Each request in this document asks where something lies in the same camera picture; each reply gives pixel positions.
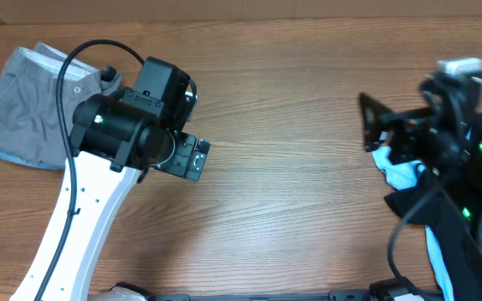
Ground black garment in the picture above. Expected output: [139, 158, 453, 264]
[383, 105, 482, 301]

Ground folded blue jeans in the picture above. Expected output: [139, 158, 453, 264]
[0, 150, 64, 171]

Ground grey shorts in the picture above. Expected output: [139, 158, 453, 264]
[0, 42, 123, 166]

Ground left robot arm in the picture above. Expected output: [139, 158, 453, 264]
[12, 58, 210, 300]

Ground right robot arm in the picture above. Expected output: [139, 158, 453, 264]
[358, 71, 482, 300]

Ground light blue shirt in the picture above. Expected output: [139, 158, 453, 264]
[372, 146, 455, 301]

